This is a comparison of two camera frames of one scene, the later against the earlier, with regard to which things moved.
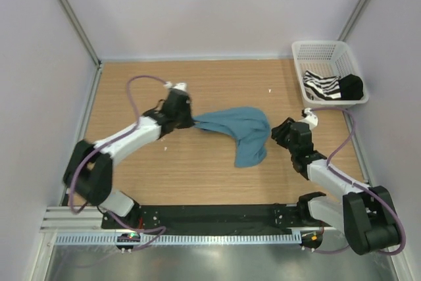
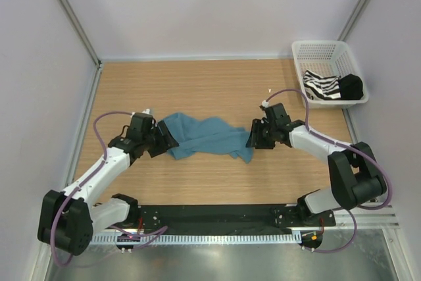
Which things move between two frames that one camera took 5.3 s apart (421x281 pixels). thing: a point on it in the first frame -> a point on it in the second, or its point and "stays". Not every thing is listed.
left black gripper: x=189 y=122 -> x=167 y=141
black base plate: x=210 y=217 stays
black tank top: x=350 y=87 stays
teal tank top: x=249 y=126 -> x=211 y=135
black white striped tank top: x=316 y=87 stays
